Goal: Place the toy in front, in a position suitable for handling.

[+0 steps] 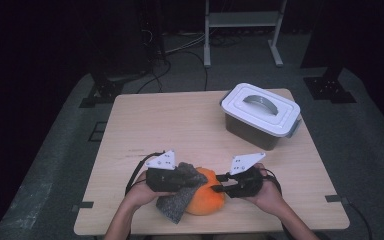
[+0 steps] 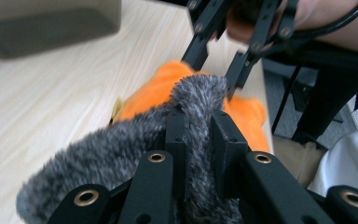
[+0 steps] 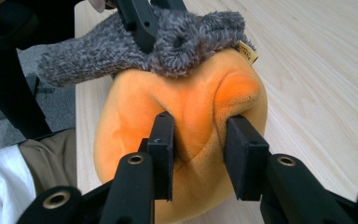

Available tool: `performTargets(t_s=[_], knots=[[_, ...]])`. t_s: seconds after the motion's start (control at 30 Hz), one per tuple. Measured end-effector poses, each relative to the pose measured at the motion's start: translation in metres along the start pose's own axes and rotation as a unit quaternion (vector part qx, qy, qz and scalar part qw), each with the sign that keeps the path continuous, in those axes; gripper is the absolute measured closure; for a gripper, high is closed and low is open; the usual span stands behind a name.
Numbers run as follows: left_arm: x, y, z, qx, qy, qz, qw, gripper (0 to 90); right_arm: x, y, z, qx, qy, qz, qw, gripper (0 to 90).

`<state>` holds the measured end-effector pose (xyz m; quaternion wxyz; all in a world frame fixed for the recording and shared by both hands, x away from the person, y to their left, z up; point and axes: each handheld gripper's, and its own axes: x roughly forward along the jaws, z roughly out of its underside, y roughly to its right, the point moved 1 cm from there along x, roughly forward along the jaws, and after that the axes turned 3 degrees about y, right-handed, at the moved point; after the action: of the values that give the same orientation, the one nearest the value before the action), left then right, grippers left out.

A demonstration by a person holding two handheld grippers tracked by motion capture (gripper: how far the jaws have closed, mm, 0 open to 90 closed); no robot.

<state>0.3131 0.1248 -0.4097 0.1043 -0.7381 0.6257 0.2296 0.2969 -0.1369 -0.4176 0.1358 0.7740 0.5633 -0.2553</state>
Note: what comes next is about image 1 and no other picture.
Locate white floor cables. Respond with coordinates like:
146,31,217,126
164,32,208,55

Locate orange plush toy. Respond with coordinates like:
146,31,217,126
184,166,228,217

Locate white metal stand frame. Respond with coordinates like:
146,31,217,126
203,0,288,69

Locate person's left hand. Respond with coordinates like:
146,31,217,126
123,169,174,211

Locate brown transparent storage box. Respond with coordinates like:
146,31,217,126
224,112,303,152

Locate person's right hand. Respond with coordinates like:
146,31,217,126
246,162,283,216

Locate black stand with flat base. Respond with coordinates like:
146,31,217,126
79,59,148,108

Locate white box lid grey handle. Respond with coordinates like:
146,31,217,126
219,82,303,139

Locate hand-held gripper cable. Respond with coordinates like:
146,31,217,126
259,168,283,197
124,151,166,196

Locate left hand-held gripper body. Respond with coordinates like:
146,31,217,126
144,149,183,193

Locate right hand-held gripper cable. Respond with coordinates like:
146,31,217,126
259,168,283,197

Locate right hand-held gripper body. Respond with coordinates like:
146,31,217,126
229,152,267,199

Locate left hand-held gripper cable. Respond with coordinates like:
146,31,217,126
124,151,166,196

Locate black stand with square base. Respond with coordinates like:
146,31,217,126
300,0,358,104

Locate black floor cable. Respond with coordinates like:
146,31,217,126
176,49,210,92
136,59,173,94

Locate black pole with cables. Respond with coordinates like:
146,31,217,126
139,0,168,65

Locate thin black table cable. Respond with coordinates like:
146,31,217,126
346,199,375,240

